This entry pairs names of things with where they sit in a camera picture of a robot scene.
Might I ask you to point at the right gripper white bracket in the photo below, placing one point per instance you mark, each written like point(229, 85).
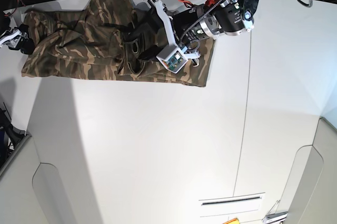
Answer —
point(16, 39)

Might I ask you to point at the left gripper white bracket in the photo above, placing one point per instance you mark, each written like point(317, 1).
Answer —
point(147, 36)

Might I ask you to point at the camouflage T-shirt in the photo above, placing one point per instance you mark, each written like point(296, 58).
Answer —
point(88, 44)

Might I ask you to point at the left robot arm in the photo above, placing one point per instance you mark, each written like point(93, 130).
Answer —
point(184, 31)

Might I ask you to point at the orange object at edge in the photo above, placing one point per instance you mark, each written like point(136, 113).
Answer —
point(233, 221)

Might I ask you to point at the grey device at edge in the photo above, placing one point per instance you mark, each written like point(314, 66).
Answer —
point(275, 218)

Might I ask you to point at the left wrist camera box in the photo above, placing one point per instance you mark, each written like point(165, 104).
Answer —
point(172, 58)

